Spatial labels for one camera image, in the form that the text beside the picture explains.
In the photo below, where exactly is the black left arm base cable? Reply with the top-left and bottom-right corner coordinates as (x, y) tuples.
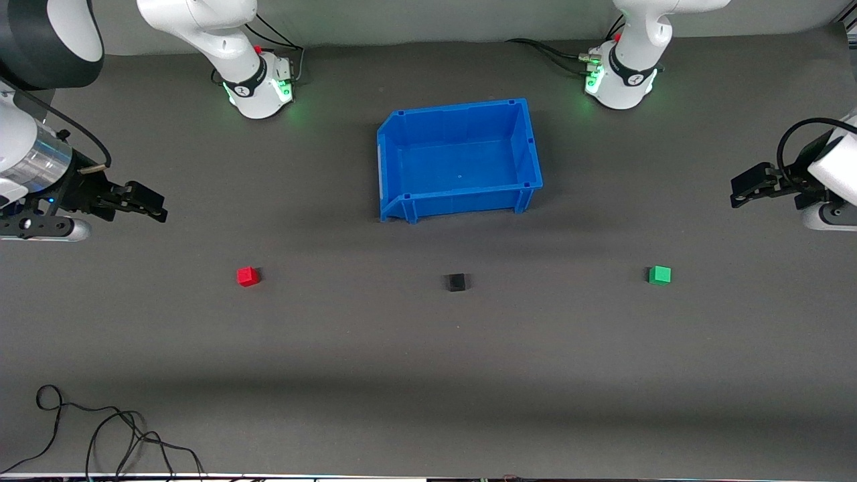
(505, 17), (627, 76)

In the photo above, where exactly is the blue plastic storage bin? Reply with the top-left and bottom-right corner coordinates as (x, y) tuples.
(376, 98), (544, 224)

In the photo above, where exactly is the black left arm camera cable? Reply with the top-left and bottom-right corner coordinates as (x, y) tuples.
(776, 118), (857, 195)

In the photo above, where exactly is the black loose table cable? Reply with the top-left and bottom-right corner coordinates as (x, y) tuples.
(0, 384), (206, 480)

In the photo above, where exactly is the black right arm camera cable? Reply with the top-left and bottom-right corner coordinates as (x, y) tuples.
(12, 86), (112, 169)

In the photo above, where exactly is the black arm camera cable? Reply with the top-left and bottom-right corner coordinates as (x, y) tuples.
(776, 118), (857, 195)
(12, 86), (112, 169)

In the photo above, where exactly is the black right arm base cable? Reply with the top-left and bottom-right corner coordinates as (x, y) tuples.
(211, 13), (306, 88)

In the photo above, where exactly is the black arm base cable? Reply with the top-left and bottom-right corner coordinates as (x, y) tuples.
(211, 13), (306, 88)
(505, 17), (627, 76)

